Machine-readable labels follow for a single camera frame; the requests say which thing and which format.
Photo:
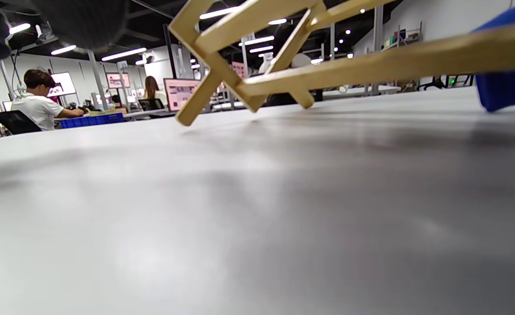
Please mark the person's right hand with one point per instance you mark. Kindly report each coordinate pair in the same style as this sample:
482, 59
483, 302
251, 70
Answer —
82, 22

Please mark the wooden book rack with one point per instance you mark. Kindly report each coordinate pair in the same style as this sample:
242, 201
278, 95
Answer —
371, 68

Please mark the blue t-shirt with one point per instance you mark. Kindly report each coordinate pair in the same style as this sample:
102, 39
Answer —
506, 92

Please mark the ceiling light strips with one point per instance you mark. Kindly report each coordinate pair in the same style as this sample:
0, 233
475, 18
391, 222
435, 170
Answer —
124, 54

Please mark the grey support column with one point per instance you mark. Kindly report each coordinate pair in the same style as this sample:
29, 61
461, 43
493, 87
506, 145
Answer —
98, 78

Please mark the computer monitor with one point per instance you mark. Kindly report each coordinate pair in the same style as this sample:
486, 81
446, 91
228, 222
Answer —
179, 94
63, 84
118, 80

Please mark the blue plastic crate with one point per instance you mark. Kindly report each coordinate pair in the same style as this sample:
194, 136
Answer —
91, 120

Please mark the black office chair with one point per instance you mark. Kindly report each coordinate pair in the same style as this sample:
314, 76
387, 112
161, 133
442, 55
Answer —
151, 104
15, 122

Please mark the white wall shelf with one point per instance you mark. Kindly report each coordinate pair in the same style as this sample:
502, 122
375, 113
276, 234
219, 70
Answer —
404, 37

